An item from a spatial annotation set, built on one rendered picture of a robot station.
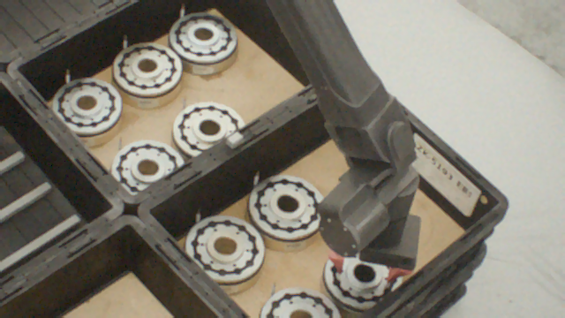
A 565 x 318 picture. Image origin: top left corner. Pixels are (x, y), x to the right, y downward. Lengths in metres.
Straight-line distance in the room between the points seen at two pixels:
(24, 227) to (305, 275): 0.38
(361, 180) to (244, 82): 0.45
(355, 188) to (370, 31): 0.75
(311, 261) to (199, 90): 0.32
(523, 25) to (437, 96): 1.28
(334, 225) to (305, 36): 0.21
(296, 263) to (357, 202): 0.26
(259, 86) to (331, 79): 0.47
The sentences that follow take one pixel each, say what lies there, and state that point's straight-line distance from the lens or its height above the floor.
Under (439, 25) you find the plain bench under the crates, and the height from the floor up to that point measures 0.70.
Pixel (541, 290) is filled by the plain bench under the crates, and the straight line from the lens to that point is 1.72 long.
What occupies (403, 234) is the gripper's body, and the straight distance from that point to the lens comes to 1.38.
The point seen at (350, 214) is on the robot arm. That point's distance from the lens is 1.25.
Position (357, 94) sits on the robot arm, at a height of 1.17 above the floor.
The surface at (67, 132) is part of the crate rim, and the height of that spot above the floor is 0.93.
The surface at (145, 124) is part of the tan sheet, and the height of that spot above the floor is 0.83.
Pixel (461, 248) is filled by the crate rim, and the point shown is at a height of 0.93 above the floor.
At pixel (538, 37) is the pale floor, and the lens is 3.14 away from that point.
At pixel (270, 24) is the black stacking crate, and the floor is 0.89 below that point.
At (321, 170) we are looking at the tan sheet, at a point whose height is 0.83.
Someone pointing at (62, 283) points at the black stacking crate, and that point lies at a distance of 1.38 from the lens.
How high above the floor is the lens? 2.07
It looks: 51 degrees down
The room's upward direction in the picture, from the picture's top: 12 degrees clockwise
